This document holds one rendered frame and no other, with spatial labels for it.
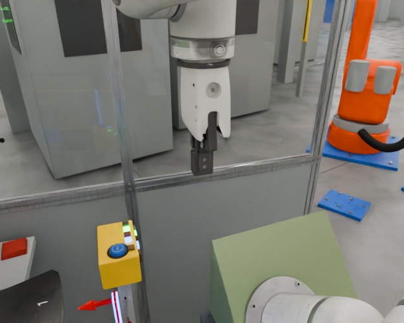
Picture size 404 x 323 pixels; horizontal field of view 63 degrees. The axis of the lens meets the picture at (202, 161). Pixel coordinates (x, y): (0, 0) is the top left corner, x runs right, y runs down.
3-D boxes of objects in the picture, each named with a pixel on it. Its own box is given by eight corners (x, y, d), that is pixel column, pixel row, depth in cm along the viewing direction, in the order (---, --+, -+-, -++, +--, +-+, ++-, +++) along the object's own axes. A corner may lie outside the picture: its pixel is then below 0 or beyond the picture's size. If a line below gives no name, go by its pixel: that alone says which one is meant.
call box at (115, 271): (101, 253, 99) (96, 225, 94) (135, 246, 102) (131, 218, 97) (104, 295, 86) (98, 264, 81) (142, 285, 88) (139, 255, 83)
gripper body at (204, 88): (244, 57, 41) (238, 141, 46) (216, 45, 49) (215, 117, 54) (184, 60, 39) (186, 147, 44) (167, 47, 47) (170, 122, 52)
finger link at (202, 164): (219, 140, 47) (218, 181, 50) (212, 132, 50) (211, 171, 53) (197, 143, 46) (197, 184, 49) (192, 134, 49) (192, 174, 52)
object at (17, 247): (2, 246, 118) (0, 241, 117) (27, 240, 121) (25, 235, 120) (0, 261, 111) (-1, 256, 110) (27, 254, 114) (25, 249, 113)
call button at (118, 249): (109, 248, 86) (108, 243, 86) (125, 246, 88) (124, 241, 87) (110, 259, 83) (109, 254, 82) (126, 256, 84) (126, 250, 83)
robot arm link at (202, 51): (246, 38, 40) (245, 64, 41) (221, 31, 48) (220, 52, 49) (179, 41, 38) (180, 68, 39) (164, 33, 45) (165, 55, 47)
